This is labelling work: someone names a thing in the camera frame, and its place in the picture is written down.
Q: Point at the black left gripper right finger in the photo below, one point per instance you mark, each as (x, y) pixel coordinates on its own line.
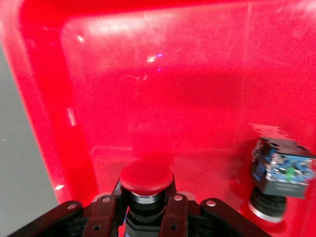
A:
(177, 217)

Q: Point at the red push button switch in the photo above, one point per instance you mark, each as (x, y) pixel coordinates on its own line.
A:
(145, 177)

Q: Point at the red plastic tray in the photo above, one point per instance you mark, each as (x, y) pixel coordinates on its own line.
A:
(172, 86)

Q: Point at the black blue push-button switch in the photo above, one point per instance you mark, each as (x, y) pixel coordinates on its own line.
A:
(279, 187)

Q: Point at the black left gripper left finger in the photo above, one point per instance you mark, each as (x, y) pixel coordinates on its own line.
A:
(101, 217)

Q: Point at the dark grey table mat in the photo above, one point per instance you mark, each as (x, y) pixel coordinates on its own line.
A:
(19, 172)

